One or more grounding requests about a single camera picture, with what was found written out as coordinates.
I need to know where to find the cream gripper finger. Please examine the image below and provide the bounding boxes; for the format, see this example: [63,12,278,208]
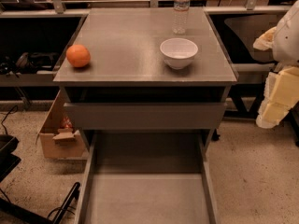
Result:
[253,27,277,50]
[256,66,299,129]

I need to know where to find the orange fruit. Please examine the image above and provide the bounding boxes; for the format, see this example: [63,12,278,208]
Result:
[66,44,91,68]

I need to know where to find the grey metal drawer cabinet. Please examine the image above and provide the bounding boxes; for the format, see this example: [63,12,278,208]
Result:
[54,7,236,147]

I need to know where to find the open grey middle drawer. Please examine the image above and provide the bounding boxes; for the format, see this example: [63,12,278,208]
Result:
[74,133,221,224]

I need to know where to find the closed grey top drawer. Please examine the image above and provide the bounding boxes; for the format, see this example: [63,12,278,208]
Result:
[64,103,226,131]

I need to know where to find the white bowl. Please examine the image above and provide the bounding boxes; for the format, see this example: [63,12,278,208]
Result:
[160,38,198,70]

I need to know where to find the clear plastic water bottle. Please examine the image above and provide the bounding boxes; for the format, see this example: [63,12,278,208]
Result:
[172,0,191,35]

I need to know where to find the brown cardboard box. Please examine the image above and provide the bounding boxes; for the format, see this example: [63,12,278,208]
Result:
[39,91,88,160]

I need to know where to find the black headphones on shelf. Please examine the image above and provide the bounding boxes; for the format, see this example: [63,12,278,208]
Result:
[0,52,59,75]

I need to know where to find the black chair base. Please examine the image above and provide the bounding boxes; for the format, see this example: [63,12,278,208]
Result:
[0,134,81,224]

